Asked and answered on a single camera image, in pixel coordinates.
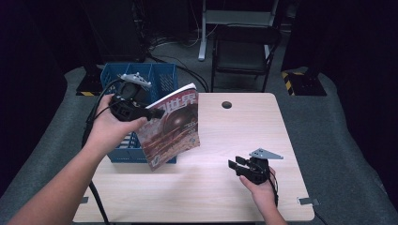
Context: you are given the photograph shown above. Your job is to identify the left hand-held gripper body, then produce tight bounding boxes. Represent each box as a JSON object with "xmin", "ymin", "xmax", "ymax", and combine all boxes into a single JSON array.
[{"xmin": 109, "ymin": 71, "xmax": 153, "ymax": 123}]

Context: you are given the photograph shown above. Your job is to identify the red cover magazine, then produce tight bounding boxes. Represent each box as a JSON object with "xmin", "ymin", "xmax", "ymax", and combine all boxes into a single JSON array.
[{"xmin": 136, "ymin": 82, "xmax": 202, "ymax": 173}]

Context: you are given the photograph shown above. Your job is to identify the person's right hand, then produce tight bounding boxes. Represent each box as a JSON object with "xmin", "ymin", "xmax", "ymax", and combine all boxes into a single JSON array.
[{"xmin": 238, "ymin": 166, "xmax": 279, "ymax": 211}]

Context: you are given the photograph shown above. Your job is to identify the black striped stand base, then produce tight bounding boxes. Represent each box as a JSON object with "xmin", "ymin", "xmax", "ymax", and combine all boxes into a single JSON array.
[
  {"xmin": 281, "ymin": 67, "xmax": 328, "ymax": 98},
  {"xmin": 75, "ymin": 64, "xmax": 106, "ymax": 98}
]

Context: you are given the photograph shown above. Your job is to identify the person's left hand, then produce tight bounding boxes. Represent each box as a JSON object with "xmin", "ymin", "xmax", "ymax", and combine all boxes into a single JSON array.
[{"xmin": 85, "ymin": 93, "xmax": 148, "ymax": 155}]

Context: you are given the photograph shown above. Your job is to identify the black floor cables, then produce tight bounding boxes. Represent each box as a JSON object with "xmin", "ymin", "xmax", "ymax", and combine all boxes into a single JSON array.
[{"xmin": 145, "ymin": 51, "xmax": 210, "ymax": 94}]

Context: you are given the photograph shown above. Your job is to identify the black folding chair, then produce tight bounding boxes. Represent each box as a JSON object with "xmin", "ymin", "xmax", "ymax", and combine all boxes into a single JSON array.
[{"xmin": 210, "ymin": 25, "xmax": 283, "ymax": 94}]

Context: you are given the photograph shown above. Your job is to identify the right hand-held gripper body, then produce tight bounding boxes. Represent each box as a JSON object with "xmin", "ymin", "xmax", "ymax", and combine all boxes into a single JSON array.
[{"xmin": 237, "ymin": 147, "xmax": 284, "ymax": 186}]

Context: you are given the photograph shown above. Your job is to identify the black cabinet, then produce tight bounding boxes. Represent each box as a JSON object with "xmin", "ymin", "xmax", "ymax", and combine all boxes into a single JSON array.
[{"xmin": 79, "ymin": 0, "xmax": 146, "ymax": 64}]

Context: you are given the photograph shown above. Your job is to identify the white metal desk frame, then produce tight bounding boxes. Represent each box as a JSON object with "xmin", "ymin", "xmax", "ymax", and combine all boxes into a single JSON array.
[{"xmin": 197, "ymin": 0, "xmax": 280, "ymax": 62}]

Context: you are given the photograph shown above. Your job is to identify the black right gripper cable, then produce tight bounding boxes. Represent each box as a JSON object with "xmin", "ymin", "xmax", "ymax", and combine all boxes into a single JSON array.
[{"xmin": 268, "ymin": 170, "xmax": 280, "ymax": 208}]

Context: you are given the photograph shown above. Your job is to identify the blue plastic file rack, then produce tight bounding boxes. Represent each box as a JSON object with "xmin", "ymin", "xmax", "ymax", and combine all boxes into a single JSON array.
[{"xmin": 99, "ymin": 62, "xmax": 179, "ymax": 164}]

